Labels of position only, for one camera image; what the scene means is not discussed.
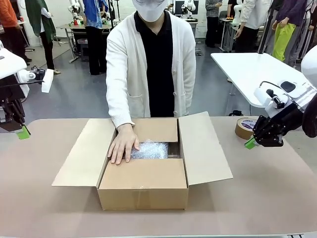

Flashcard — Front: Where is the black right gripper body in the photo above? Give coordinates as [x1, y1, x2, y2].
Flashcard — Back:
[266, 102, 305, 136]

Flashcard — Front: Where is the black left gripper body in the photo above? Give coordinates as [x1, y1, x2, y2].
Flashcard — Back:
[0, 74, 23, 104]

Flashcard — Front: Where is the brown packing tape roll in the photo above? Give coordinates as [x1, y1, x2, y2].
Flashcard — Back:
[234, 116, 258, 141]

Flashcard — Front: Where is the bubble wrap bundle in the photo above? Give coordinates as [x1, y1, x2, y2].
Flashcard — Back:
[130, 141, 170, 161]

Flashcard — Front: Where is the brown cardboard box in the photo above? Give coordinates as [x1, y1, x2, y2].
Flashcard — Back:
[51, 111, 234, 212]

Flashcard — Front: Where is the person's right forearm white sleeve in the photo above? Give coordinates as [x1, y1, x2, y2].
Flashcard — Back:
[106, 74, 136, 129]

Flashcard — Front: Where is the person's left forearm white sleeve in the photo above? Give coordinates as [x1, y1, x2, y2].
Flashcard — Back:
[173, 74, 197, 118]

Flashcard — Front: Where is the person's right hand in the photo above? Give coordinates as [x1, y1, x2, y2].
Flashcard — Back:
[107, 122, 141, 166]

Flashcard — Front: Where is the white dome base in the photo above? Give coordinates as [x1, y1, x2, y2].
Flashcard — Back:
[17, 81, 28, 103]

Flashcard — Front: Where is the large white table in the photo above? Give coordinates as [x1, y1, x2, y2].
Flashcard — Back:
[210, 52, 317, 109]

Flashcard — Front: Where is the white table with clutter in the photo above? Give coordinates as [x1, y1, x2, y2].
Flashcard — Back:
[14, 21, 36, 53]

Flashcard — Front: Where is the person in orange top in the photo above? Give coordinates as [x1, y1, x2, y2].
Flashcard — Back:
[0, 0, 32, 63]

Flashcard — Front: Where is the person in grey trousers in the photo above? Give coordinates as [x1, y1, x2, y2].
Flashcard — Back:
[287, 0, 317, 69]

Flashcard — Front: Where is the person with green scarf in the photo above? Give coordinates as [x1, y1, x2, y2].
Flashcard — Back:
[24, 0, 62, 75]

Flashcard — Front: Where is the person in lime trousers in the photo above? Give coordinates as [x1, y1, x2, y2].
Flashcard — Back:
[270, 0, 309, 63]

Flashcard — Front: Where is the black slanted pole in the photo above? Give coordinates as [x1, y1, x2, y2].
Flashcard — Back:
[257, 0, 279, 56]

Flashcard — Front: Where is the person in blue shirt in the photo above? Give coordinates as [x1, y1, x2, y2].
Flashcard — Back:
[83, 0, 109, 76]

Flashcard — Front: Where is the white robot with black joints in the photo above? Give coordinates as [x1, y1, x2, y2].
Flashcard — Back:
[68, 0, 82, 19]

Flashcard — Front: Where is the person in white jacket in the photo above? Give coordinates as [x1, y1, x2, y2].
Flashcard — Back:
[234, 0, 267, 54]

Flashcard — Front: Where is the person in plaid shirt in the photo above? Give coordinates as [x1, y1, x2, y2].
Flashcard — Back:
[205, 0, 224, 49]

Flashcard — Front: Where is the slim white background robot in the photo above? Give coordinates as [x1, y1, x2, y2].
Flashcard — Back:
[234, 3, 242, 24]

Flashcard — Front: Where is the grey background workbench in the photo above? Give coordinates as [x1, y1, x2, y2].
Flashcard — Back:
[189, 20, 199, 58]

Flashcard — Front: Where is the person in white cardigan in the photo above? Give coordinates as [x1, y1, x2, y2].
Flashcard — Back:
[106, 0, 197, 119]

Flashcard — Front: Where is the black computer monitor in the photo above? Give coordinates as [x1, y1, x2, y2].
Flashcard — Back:
[174, 0, 186, 15]

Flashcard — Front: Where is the white face mask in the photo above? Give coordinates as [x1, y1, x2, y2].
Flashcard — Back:
[131, 0, 166, 22]

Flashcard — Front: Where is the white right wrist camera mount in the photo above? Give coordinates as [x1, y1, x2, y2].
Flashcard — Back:
[253, 88, 290, 119]

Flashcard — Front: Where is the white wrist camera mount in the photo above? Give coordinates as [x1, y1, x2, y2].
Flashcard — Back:
[253, 88, 290, 119]
[16, 66, 54, 94]

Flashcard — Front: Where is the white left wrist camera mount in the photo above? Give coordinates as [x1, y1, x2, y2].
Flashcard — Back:
[16, 66, 54, 94]

